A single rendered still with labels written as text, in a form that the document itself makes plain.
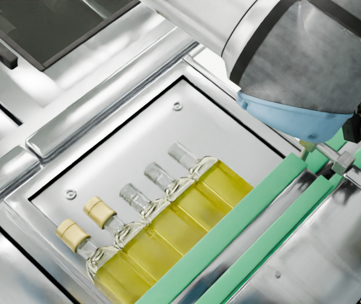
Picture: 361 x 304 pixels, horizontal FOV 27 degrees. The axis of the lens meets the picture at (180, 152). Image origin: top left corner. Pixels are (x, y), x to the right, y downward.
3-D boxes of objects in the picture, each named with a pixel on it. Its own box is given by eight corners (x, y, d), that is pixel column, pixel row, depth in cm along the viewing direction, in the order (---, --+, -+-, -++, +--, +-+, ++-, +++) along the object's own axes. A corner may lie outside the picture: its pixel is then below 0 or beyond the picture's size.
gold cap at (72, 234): (76, 243, 113) (56, 225, 115) (72, 257, 116) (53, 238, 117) (93, 231, 116) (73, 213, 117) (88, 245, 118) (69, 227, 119)
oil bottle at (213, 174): (300, 245, 123) (202, 164, 129) (309, 230, 118) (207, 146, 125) (279, 268, 120) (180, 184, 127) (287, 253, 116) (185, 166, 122)
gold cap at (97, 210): (120, 209, 119) (100, 192, 120) (106, 217, 116) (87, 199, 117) (112, 225, 121) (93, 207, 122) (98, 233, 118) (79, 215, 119)
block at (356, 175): (373, 219, 117) (337, 191, 119) (395, 189, 109) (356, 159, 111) (360, 234, 115) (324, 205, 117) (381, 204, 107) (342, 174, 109)
